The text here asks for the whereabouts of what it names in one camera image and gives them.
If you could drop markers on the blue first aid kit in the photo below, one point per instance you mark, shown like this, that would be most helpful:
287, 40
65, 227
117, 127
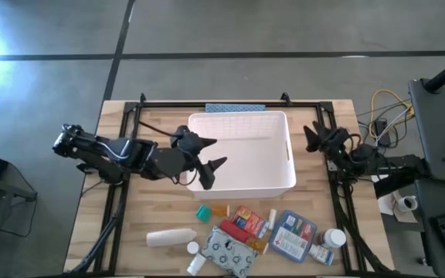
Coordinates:
292, 236

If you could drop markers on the white pouch blue print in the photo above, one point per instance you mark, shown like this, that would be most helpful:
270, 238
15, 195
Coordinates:
226, 253

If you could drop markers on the small white labelled bottle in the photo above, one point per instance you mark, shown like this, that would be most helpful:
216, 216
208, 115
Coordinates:
321, 254

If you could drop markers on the red medicine box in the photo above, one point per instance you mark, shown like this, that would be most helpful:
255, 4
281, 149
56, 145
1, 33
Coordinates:
248, 221

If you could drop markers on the white plastic lattice basket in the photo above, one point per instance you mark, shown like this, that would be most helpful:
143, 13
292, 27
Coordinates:
253, 154

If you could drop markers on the white lip balm tube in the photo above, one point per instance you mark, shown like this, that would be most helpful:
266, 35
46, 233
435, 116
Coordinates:
272, 219

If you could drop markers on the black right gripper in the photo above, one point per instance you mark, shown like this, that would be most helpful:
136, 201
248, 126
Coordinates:
332, 141

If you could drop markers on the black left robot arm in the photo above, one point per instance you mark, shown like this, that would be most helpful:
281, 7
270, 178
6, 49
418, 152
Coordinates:
130, 154

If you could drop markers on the slim white bottle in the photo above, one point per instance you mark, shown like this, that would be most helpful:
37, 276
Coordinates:
196, 263

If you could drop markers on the orange pill bottle white cap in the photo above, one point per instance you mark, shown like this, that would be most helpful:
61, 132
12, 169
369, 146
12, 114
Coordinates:
219, 211

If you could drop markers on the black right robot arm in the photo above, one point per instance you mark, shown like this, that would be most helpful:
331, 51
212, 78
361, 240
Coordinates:
369, 160

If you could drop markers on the small round white-capped bottle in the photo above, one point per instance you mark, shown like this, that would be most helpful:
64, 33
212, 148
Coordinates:
192, 247

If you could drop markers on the white paper napkin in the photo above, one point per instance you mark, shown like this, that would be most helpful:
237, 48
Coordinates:
385, 204

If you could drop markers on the black frame clamp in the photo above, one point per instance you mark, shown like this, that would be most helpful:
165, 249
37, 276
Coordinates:
142, 97
285, 97

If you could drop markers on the dark gray desk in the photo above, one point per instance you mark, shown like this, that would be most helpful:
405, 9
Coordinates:
439, 123

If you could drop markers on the red package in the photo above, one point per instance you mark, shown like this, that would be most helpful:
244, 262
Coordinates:
233, 229

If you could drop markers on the black aluminium rig frame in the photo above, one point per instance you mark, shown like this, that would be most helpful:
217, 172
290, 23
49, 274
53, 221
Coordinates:
168, 104

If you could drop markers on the large white bottle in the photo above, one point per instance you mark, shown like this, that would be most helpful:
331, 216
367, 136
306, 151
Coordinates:
168, 237

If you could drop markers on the white mug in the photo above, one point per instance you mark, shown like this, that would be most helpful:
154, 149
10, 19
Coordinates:
408, 203

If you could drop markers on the black equipment stand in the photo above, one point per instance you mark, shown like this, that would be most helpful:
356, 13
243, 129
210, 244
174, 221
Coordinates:
14, 191

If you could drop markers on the dark gray side table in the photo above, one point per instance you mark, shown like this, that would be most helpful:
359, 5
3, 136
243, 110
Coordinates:
439, 193

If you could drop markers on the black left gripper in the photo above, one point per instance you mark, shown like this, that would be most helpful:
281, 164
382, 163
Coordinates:
187, 144

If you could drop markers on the blue patterned cloth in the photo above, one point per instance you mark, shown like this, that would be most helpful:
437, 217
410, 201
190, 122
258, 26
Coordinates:
234, 107

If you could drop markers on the black power adapter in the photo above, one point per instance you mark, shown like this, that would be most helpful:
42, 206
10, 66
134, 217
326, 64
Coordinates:
381, 129

